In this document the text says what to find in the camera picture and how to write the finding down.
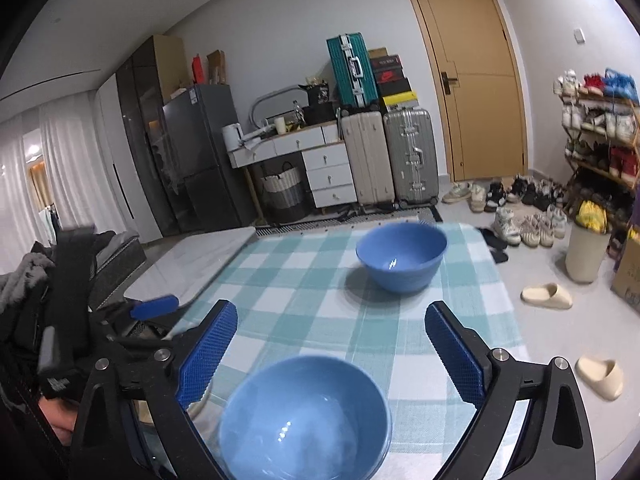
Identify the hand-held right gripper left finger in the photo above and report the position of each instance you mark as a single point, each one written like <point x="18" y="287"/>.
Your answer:
<point x="207" y="355"/>

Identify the tall dark cabinet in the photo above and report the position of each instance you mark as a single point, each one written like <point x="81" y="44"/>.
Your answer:
<point x="140" y="135"/>

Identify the grey sofa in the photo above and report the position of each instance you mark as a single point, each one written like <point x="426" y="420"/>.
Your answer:
<point x="125" y="260"/>

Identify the white drawer unit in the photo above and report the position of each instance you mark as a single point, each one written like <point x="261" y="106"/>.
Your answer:
<point x="330" y="177"/>

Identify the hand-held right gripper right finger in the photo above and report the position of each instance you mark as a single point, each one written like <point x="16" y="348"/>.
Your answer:
<point x="455" y="355"/>

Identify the black yellow shoe box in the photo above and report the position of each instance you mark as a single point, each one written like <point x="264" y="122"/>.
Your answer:
<point x="400" y="99"/>

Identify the flat brown cardboard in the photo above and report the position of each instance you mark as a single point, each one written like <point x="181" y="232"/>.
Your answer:
<point x="216" y="67"/>

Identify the silver suitcase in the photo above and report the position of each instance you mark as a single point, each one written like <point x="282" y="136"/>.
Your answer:
<point x="410" y="157"/>

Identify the blue bowl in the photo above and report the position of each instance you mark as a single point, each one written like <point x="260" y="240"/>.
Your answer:
<point x="305" y="415"/>
<point x="400" y="255"/>

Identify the white sheer curtain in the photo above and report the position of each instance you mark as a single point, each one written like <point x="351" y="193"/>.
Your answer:
<point x="75" y="160"/>

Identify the dark grey refrigerator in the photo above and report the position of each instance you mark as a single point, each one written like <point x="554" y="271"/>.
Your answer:
<point x="200" y="160"/>

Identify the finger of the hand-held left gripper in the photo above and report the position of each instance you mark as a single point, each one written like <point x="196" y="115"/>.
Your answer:
<point x="135" y="344"/>
<point x="155" y="307"/>

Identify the clear plastic bottle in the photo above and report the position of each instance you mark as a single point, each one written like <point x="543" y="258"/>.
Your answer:
<point x="298" y="115"/>

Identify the yellow wooden door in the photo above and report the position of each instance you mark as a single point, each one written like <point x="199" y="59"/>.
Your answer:
<point x="475" y="125"/>

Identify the teal suitcase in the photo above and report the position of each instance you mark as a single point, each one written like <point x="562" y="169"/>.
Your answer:
<point x="350" y="70"/>

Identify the white vanity desk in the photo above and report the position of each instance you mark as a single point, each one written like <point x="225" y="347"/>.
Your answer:
<point x="290" y="145"/>

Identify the cream cup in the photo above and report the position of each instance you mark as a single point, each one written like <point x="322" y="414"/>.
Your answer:
<point x="280" y="125"/>

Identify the shoe rack with shoes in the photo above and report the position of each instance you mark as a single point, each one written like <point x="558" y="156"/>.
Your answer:
<point x="615" y="127"/>

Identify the black bag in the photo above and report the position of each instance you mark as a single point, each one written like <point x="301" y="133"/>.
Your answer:
<point x="317" y="105"/>

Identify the assorted sneakers group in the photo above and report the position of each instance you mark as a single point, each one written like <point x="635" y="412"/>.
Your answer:
<point x="505" y="225"/>

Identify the white grey laundry basket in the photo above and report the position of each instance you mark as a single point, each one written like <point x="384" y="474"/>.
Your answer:
<point x="282" y="192"/>

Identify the white light switch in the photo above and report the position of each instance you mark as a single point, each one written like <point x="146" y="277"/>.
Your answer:
<point x="579" y="35"/>

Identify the grey marble coffee table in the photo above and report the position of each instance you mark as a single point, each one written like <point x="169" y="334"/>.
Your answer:
<point x="200" y="260"/>

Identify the beige trash bin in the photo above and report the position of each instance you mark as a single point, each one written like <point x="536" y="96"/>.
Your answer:
<point x="585" y="255"/>

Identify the yellow plastic bag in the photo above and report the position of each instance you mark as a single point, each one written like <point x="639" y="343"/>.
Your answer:
<point x="591" y="216"/>

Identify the cream slipper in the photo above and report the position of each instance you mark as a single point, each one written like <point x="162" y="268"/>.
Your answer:
<point x="600" y="377"/>
<point x="547" y="295"/>

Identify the cream round plate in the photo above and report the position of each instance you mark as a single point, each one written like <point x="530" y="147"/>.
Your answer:
<point x="202" y="402"/>

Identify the oval white mirror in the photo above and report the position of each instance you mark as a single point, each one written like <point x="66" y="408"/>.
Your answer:
<point x="262" y="105"/>

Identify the wooden shoe rack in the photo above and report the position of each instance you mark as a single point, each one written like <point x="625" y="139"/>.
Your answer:
<point x="626" y="102"/>

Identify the dark clothes pile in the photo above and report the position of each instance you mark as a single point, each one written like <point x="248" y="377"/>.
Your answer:
<point x="25" y="285"/>

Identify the brown cardboard shoe box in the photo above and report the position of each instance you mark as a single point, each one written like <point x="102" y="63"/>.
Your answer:
<point x="377" y="53"/>

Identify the teal checked tablecloth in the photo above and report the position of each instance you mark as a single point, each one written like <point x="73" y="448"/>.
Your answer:
<point x="310" y="310"/>

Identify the black shoe box red logo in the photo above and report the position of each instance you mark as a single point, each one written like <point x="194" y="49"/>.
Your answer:
<point x="390" y="75"/>

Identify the black slipper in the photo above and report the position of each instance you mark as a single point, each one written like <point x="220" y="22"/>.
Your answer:
<point x="495" y="247"/>

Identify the beige suitcase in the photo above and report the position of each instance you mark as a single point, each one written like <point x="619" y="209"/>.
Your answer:
<point x="367" y="157"/>

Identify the white kettle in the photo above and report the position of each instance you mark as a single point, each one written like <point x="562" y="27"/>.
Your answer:
<point x="232" y="137"/>

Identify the person's left hand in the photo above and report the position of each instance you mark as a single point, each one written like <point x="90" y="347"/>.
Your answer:
<point x="60" y="417"/>

